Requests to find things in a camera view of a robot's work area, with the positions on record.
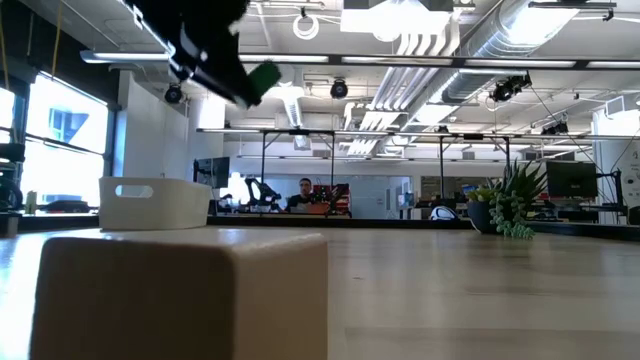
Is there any black ceiling camera cluster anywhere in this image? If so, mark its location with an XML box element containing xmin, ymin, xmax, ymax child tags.
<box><xmin>488</xmin><ymin>73</ymin><xmax>533</xmax><ymax>104</ymax></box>

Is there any long green block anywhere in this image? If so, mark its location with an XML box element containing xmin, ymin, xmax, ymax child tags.
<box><xmin>247</xmin><ymin>60</ymin><xmax>283</xmax><ymax>108</ymax></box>

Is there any black monitor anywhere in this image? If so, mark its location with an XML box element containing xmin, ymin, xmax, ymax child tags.
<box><xmin>192</xmin><ymin>155</ymin><xmax>232</xmax><ymax>190</ymax></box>
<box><xmin>545</xmin><ymin>160</ymin><xmax>599</xmax><ymax>199</ymax></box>

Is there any white cable coil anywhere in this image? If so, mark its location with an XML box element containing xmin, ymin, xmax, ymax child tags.
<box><xmin>292</xmin><ymin>13</ymin><xmax>321</xmax><ymax>41</ymax></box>

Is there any silver ventilation duct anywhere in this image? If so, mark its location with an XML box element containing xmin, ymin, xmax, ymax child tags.
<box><xmin>407</xmin><ymin>0</ymin><xmax>581</xmax><ymax>126</ymax></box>

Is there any black white ball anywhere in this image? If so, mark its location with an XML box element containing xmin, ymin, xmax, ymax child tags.
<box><xmin>428</xmin><ymin>204</ymin><xmax>460</xmax><ymax>222</ymax></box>

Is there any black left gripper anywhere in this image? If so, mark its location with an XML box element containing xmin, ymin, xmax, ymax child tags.
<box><xmin>130</xmin><ymin>0</ymin><xmax>261</xmax><ymax>109</ymax></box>

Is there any black overhead light bar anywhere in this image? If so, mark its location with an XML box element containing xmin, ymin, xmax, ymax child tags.
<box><xmin>79</xmin><ymin>48</ymin><xmax>640</xmax><ymax>70</ymax></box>

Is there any potted succulent plant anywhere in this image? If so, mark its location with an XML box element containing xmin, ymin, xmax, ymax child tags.
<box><xmin>465</xmin><ymin>158</ymin><xmax>549</xmax><ymax>240</ymax></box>

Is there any red tool chest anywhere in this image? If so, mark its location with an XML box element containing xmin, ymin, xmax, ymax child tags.
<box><xmin>312</xmin><ymin>183</ymin><xmax>352</xmax><ymax>217</ymax></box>

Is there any black table frame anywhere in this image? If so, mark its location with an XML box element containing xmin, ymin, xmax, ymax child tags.
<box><xmin>0</xmin><ymin>213</ymin><xmax>640</xmax><ymax>242</ymax></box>

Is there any black round speaker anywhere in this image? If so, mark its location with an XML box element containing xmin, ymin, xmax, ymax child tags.
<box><xmin>163</xmin><ymin>83</ymin><xmax>184</xmax><ymax>105</ymax></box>
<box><xmin>329</xmin><ymin>78</ymin><xmax>350</xmax><ymax>100</ymax></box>

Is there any person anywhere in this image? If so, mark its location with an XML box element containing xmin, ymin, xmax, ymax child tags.
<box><xmin>284</xmin><ymin>176</ymin><xmax>322</xmax><ymax>215</ymax></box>

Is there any opaque white plastic bin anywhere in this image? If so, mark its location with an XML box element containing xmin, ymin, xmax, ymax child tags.
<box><xmin>98</xmin><ymin>175</ymin><xmax>214</xmax><ymax>232</ymax></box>

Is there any natural wood block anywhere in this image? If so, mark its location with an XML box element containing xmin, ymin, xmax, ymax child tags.
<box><xmin>28</xmin><ymin>230</ymin><xmax>330</xmax><ymax>360</ymax></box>

